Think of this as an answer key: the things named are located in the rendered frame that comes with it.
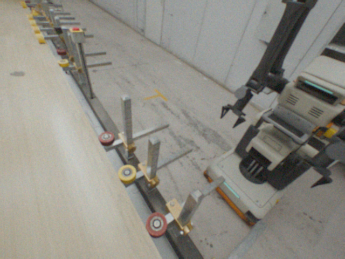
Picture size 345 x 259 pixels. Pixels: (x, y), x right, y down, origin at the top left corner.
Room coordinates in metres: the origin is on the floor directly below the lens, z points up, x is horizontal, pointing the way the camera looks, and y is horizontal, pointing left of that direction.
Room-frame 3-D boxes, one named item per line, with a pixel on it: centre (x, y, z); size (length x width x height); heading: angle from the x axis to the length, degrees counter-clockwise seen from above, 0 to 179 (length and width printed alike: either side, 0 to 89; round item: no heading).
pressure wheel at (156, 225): (0.20, -0.01, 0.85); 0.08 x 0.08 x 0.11
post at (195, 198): (0.24, -0.12, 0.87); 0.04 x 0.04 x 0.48; 43
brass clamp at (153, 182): (0.44, 0.07, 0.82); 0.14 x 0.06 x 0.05; 43
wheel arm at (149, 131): (0.70, 0.18, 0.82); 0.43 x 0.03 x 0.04; 133
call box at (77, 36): (1.14, 0.73, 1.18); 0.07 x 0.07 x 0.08; 43
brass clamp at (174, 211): (0.26, -0.10, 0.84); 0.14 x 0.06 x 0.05; 43
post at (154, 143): (0.42, 0.05, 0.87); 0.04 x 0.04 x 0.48; 43
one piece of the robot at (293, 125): (0.80, -0.66, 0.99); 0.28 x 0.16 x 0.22; 43
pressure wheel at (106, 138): (0.56, 0.33, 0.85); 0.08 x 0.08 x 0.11
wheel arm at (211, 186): (0.33, -0.16, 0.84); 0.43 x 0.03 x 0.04; 133
